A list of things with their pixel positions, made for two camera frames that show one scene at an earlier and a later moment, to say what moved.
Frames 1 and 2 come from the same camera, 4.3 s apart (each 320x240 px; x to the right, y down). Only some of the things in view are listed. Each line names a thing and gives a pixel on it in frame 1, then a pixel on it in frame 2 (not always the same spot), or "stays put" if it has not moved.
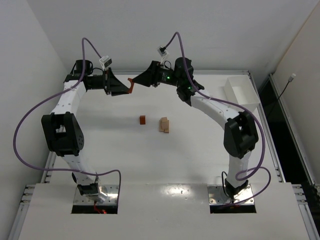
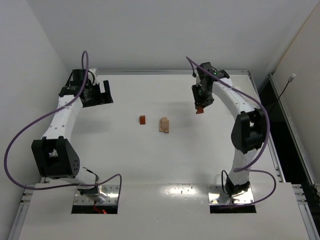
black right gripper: (153, 74) to (203, 100)
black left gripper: (107, 82) to (99, 94)
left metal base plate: (111, 190) stays put
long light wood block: (160, 128) stays put
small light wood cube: (164, 125) stays put
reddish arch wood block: (132, 83) to (200, 110)
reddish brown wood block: (142, 119) stays put
